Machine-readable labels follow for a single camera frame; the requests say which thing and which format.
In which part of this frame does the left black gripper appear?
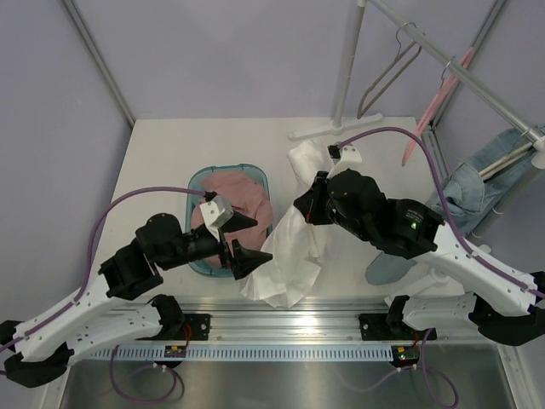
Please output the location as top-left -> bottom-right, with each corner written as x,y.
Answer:
159,210 -> 273,279

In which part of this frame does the white pleated skirt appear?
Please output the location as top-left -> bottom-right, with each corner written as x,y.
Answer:
240,140 -> 333,308

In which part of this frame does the pink skirt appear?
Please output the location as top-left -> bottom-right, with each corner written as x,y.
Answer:
186,170 -> 273,278

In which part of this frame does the grey clothes hanger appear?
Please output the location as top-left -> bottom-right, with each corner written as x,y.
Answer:
356,28 -> 422,119

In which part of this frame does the pink clothes hanger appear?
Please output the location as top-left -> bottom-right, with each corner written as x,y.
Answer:
401,73 -> 458,167

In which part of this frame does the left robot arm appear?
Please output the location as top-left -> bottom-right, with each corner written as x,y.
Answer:
1,213 -> 273,388

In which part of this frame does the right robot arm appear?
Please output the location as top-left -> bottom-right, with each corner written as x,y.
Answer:
294,170 -> 544,346

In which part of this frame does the white wooden hanger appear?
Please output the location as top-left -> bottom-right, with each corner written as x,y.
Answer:
479,142 -> 533,181

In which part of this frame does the teal plastic basket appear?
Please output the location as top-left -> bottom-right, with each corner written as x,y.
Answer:
183,164 -> 270,278

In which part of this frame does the blue denim jacket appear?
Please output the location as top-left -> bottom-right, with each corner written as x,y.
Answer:
365,128 -> 536,285

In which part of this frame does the white clothes rack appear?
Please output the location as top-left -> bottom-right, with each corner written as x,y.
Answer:
287,0 -> 545,306

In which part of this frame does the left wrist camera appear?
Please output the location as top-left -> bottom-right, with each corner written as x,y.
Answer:
199,195 -> 234,240

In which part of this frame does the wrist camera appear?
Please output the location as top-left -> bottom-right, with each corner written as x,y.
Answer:
328,144 -> 362,179
199,195 -> 234,240

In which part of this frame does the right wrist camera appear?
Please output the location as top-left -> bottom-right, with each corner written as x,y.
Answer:
328,144 -> 362,179

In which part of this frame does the aluminium mounting rail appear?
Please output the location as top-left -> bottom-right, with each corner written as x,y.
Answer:
106,296 -> 491,347

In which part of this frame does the white slotted cable duct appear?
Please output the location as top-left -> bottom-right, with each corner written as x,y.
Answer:
90,344 -> 393,362

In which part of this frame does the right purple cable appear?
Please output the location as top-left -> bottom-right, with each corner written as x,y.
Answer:
334,126 -> 545,299

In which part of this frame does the purple cable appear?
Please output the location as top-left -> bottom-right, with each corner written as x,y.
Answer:
0,184 -> 214,354
334,126 -> 545,299

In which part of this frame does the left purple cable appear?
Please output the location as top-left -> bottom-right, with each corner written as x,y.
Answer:
0,184 -> 214,354

